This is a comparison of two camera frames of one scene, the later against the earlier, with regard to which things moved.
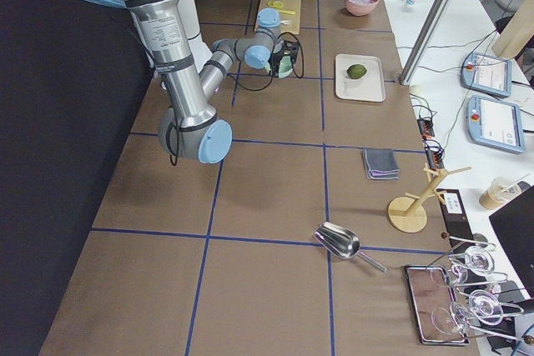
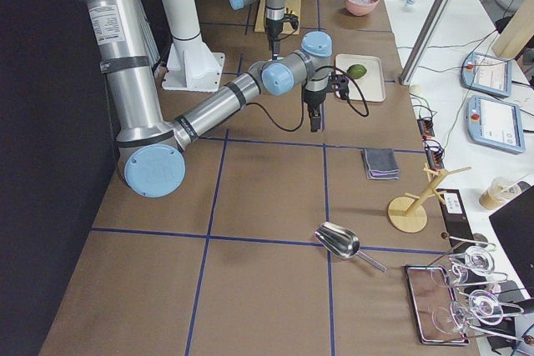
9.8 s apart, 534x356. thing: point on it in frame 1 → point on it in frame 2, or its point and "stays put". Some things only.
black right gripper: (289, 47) → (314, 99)
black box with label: (456, 218) stays put
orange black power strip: (425, 127) stays put
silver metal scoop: (343, 243) stays put
